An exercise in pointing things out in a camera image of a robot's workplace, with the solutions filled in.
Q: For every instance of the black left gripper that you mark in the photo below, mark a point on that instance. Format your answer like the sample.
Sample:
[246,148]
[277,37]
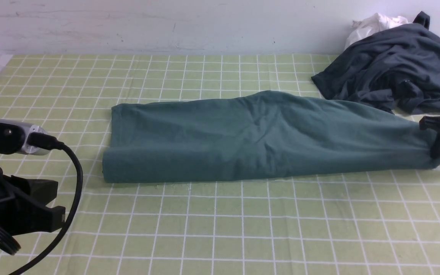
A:
[23,209]

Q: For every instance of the green long sleeve shirt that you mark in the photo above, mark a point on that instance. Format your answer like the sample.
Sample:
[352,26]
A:
[266,135]

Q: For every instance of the dark grey crumpled garment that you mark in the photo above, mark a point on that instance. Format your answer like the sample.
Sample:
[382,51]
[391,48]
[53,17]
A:
[394,68]

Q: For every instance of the green checkered tablecloth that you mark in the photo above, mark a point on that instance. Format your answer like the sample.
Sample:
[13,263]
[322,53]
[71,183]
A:
[374,223]

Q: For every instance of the white crumpled cloth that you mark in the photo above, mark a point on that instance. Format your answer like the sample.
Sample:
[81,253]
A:
[371,25]

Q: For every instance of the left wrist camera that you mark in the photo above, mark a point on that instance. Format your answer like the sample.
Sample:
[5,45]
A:
[26,138]

